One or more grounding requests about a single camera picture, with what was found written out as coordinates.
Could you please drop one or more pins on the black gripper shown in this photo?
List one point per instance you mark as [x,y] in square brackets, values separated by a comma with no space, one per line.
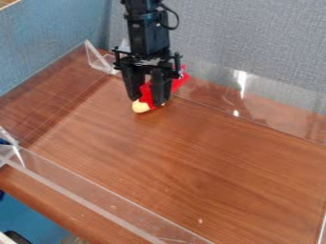
[135,65]

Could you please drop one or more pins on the red plastic block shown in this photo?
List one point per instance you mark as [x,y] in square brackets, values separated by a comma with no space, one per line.
[147,94]

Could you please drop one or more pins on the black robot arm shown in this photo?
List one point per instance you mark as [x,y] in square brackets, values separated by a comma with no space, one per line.
[148,30]

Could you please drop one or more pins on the black object bottom left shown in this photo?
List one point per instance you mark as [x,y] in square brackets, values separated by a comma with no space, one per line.
[16,237]

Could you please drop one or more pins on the yellow green toy corn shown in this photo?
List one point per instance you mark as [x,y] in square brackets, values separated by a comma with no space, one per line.
[140,107]

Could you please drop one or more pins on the clear acrylic corner bracket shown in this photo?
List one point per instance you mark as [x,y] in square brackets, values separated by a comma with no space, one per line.
[103,62]

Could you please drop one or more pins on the clear acrylic back wall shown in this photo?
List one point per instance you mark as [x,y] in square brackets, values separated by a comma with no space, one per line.
[235,93]

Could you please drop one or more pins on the clear acrylic wall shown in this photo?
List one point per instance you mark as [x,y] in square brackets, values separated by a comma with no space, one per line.
[144,223]
[235,93]

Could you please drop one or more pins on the clear acrylic front wall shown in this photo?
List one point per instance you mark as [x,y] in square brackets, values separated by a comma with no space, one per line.
[144,223]

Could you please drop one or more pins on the clear acrylic left bracket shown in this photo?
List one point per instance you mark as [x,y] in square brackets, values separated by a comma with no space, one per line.
[9,150]

